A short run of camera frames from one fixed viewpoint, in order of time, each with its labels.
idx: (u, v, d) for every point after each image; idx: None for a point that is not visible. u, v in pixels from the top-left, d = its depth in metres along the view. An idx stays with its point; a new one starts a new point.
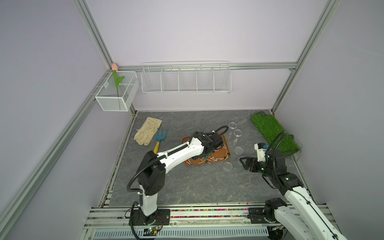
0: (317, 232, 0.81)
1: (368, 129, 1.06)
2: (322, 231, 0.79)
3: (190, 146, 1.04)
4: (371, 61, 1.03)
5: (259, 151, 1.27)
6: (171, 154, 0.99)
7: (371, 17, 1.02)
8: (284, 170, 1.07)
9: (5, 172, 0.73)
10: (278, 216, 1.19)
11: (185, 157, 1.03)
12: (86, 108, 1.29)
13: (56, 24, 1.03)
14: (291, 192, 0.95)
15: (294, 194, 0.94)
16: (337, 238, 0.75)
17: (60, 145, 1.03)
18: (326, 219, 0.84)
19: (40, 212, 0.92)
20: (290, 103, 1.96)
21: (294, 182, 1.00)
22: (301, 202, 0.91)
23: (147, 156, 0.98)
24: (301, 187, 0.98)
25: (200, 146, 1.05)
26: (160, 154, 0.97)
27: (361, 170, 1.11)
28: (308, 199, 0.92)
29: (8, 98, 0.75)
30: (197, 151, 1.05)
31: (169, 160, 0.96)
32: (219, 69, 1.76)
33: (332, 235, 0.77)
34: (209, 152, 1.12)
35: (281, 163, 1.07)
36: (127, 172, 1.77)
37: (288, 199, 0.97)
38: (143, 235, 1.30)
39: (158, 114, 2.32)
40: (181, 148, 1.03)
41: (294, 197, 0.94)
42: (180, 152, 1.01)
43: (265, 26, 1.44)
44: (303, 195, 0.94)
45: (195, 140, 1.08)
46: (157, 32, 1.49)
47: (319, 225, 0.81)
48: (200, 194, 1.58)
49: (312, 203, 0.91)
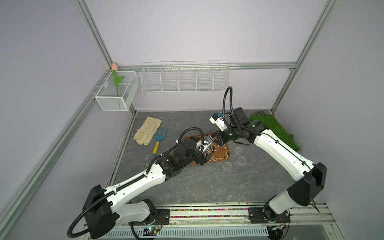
0: (289, 165, 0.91)
1: (367, 129, 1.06)
2: (294, 163, 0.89)
3: (149, 178, 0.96)
4: (371, 62, 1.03)
5: (217, 123, 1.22)
6: (120, 190, 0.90)
7: (371, 17, 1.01)
8: (248, 120, 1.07)
9: (6, 172, 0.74)
10: (276, 209, 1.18)
11: (143, 189, 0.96)
12: (86, 108, 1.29)
13: (56, 25, 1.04)
14: (261, 138, 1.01)
15: (263, 138, 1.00)
16: (306, 164, 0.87)
17: (61, 144, 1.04)
18: (293, 152, 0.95)
19: (40, 213, 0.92)
20: (290, 103, 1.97)
21: (261, 127, 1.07)
22: (271, 143, 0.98)
23: (92, 194, 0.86)
24: (267, 130, 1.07)
25: (161, 176, 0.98)
26: (108, 191, 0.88)
27: (361, 170, 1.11)
28: (276, 139, 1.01)
29: (9, 98, 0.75)
30: (159, 180, 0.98)
31: (119, 197, 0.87)
32: (219, 69, 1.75)
33: (301, 163, 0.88)
34: (174, 174, 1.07)
35: (241, 115, 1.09)
36: (127, 172, 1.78)
37: (258, 145, 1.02)
38: (143, 235, 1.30)
39: (158, 114, 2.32)
40: (137, 181, 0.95)
41: (264, 141, 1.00)
42: (134, 186, 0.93)
43: (265, 25, 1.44)
44: (271, 136, 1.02)
45: (157, 169, 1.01)
46: (157, 32, 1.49)
47: (290, 159, 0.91)
48: (200, 194, 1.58)
49: (280, 141, 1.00)
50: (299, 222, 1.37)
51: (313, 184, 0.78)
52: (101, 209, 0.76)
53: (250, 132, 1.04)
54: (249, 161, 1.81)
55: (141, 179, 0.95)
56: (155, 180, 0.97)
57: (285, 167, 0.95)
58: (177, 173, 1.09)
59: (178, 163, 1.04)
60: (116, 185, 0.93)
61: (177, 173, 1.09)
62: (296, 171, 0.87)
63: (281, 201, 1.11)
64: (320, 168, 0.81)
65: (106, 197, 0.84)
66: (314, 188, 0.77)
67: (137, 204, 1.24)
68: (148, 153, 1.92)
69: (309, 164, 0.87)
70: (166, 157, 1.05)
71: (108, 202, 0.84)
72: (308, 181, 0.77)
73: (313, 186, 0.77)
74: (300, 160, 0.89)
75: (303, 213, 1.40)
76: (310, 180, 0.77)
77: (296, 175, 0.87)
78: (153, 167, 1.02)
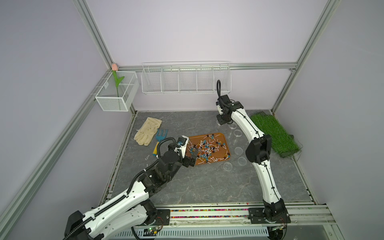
0: (247, 132, 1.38)
1: (367, 129, 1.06)
2: (250, 131, 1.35)
3: (130, 197, 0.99)
4: (371, 61, 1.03)
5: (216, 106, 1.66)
6: (99, 214, 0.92)
7: (371, 16, 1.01)
8: (229, 100, 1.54)
9: (5, 172, 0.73)
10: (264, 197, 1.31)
11: (123, 210, 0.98)
12: (86, 108, 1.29)
13: (56, 24, 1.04)
14: (235, 113, 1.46)
15: (236, 113, 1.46)
16: (258, 133, 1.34)
17: (61, 144, 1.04)
18: (253, 124, 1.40)
19: (40, 214, 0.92)
20: (290, 103, 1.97)
21: (238, 106, 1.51)
22: (240, 117, 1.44)
23: (70, 221, 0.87)
24: (241, 109, 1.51)
25: (144, 193, 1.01)
26: (86, 217, 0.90)
27: (361, 170, 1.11)
28: (244, 115, 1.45)
29: (8, 97, 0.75)
30: (140, 197, 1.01)
31: (97, 221, 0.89)
32: (219, 69, 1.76)
33: (255, 132, 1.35)
34: (158, 188, 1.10)
35: (226, 97, 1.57)
36: (127, 172, 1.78)
37: (232, 118, 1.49)
38: (143, 235, 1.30)
39: (158, 114, 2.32)
40: (118, 202, 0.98)
41: (236, 116, 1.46)
42: (114, 208, 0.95)
43: (266, 25, 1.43)
44: (241, 113, 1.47)
45: (139, 187, 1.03)
46: (157, 32, 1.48)
47: (249, 129, 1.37)
48: (200, 194, 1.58)
49: (246, 117, 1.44)
50: (299, 222, 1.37)
51: (258, 145, 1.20)
52: (79, 235, 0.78)
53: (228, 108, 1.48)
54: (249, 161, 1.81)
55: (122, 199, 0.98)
56: (137, 199, 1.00)
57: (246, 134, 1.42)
58: (162, 186, 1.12)
59: (161, 178, 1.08)
60: (95, 209, 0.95)
61: (163, 185, 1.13)
62: (250, 135, 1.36)
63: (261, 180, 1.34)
64: (266, 137, 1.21)
65: (84, 224, 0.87)
66: (258, 148, 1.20)
67: (130, 211, 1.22)
68: (148, 153, 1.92)
69: (260, 133, 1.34)
70: (149, 173, 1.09)
71: (87, 228, 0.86)
72: (254, 142, 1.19)
73: (258, 146, 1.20)
74: (254, 130, 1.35)
75: (303, 213, 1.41)
76: (256, 142, 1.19)
77: (249, 138, 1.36)
78: (134, 185, 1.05)
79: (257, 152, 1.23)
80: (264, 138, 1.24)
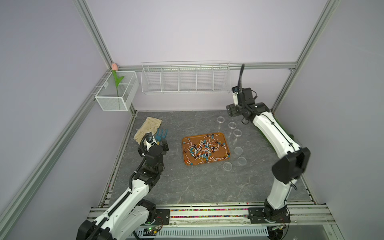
0: (277, 144, 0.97)
1: (368, 129, 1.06)
2: (281, 142, 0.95)
3: (134, 193, 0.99)
4: (372, 61, 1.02)
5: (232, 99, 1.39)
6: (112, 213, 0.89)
7: (371, 17, 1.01)
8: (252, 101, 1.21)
9: (5, 173, 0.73)
10: (274, 205, 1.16)
11: (132, 206, 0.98)
12: (86, 108, 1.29)
13: (56, 24, 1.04)
14: (260, 118, 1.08)
15: (261, 118, 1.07)
16: (292, 145, 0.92)
17: (61, 144, 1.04)
18: (285, 134, 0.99)
19: (39, 214, 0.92)
20: (290, 103, 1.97)
21: (263, 109, 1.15)
22: (267, 124, 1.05)
23: (82, 232, 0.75)
24: (268, 113, 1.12)
25: (145, 187, 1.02)
26: (99, 221, 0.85)
27: (361, 170, 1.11)
28: (272, 121, 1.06)
29: (9, 98, 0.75)
30: (143, 191, 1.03)
31: (113, 220, 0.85)
32: (219, 69, 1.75)
33: (288, 143, 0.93)
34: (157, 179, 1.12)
35: (249, 95, 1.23)
36: (127, 172, 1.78)
37: (256, 124, 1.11)
38: (143, 235, 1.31)
39: (158, 114, 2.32)
40: (125, 199, 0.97)
41: (261, 121, 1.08)
42: (124, 206, 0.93)
43: (266, 25, 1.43)
44: (269, 118, 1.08)
45: (138, 183, 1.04)
46: (157, 32, 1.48)
47: (279, 139, 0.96)
48: (200, 195, 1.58)
49: (275, 123, 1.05)
50: (299, 222, 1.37)
51: (294, 162, 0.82)
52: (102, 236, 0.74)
53: (251, 112, 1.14)
54: (249, 161, 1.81)
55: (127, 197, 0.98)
56: (142, 192, 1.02)
57: (273, 145, 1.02)
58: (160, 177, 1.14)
59: (154, 171, 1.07)
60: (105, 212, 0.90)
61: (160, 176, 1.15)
62: (282, 149, 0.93)
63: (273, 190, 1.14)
64: (304, 152, 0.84)
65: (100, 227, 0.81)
66: (293, 167, 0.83)
67: (131, 212, 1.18)
68: None
69: (295, 146, 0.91)
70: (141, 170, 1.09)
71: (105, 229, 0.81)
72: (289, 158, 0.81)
73: (293, 164, 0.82)
74: (287, 141, 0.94)
75: (303, 213, 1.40)
76: (291, 158, 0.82)
77: (280, 152, 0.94)
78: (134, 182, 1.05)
79: (290, 172, 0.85)
80: (299, 152, 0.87)
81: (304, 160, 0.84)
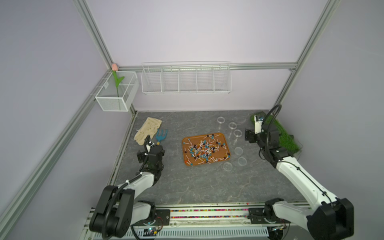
0: (308, 193, 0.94)
1: (368, 129, 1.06)
2: (313, 190, 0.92)
3: (144, 176, 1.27)
4: (372, 61, 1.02)
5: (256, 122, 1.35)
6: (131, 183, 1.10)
7: (371, 17, 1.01)
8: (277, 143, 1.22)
9: (5, 172, 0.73)
10: (276, 212, 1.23)
11: (142, 185, 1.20)
12: (86, 108, 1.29)
13: (56, 24, 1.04)
14: (283, 163, 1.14)
15: (285, 164, 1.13)
16: (326, 195, 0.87)
17: (61, 144, 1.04)
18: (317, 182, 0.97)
19: (39, 214, 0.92)
20: (290, 103, 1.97)
21: (285, 153, 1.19)
22: (292, 169, 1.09)
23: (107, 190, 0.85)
24: (291, 158, 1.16)
25: (150, 176, 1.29)
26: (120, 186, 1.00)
27: (361, 170, 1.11)
28: (297, 166, 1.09)
29: (8, 98, 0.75)
30: (150, 178, 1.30)
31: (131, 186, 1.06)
32: (219, 69, 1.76)
33: (321, 192, 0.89)
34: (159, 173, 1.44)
35: (274, 137, 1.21)
36: (127, 172, 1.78)
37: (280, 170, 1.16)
38: (143, 235, 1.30)
39: (158, 114, 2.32)
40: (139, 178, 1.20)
41: (285, 166, 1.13)
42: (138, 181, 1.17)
43: (265, 25, 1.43)
44: (293, 163, 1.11)
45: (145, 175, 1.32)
46: (157, 32, 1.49)
47: (310, 187, 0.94)
48: (200, 195, 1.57)
49: (301, 168, 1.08)
50: None
51: (333, 216, 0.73)
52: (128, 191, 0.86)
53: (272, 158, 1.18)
54: (249, 161, 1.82)
55: (140, 177, 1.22)
56: (150, 179, 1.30)
57: (306, 196, 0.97)
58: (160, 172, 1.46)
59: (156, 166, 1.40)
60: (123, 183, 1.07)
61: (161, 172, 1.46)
62: (314, 199, 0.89)
63: (286, 209, 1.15)
64: (344, 204, 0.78)
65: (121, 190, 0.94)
66: (334, 221, 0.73)
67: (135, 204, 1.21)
68: None
69: (330, 195, 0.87)
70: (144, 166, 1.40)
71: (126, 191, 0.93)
72: (324, 210, 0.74)
73: (333, 219, 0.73)
74: (319, 190, 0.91)
75: None
76: (328, 210, 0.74)
77: (314, 202, 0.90)
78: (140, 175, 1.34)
79: (329, 230, 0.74)
80: (337, 204, 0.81)
81: (347, 216, 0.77)
